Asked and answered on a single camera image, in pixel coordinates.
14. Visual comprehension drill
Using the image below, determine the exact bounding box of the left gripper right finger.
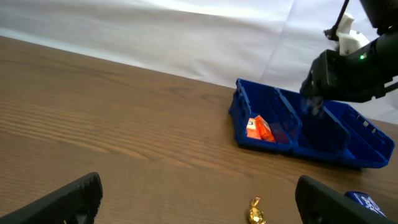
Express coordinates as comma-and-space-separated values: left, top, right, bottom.
294, 174, 398, 224

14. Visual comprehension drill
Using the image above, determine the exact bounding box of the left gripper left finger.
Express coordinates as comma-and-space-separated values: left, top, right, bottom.
0, 171, 104, 224

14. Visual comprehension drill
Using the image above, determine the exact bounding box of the blue candy pack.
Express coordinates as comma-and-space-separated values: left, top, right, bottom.
344, 190, 387, 218

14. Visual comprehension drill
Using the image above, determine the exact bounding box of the blue tray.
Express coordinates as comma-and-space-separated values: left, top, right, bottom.
228, 77, 396, 170

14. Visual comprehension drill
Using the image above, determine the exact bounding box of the orange candy box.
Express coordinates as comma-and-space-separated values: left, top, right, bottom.
254, 114, 277, 143
246, 117, 262, 140

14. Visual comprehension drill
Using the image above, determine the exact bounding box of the black cable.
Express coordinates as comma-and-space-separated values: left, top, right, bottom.
323, 0, 351, 41

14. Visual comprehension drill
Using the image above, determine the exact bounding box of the gold candy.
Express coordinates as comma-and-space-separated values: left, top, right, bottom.
248, 196, 267, 224

